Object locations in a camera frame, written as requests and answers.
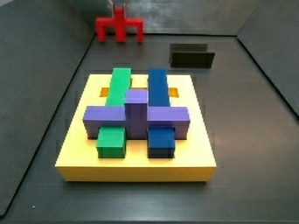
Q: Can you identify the green long block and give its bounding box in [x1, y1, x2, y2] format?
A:
[96, 68, 131, 158]

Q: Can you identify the blue long block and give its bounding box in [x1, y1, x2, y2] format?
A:
[147, 69, 175, 158]

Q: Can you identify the black block holder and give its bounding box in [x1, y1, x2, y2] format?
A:
[169, 44, 215, 68]

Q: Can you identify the purple cross-shaped block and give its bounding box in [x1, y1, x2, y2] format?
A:
[83, 89, 191, 140]

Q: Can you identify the red cross-shaped block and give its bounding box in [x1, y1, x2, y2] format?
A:
[96, 7, 144, 43]

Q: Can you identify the yellow base board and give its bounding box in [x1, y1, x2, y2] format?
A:
[55, 74, 216, 182]

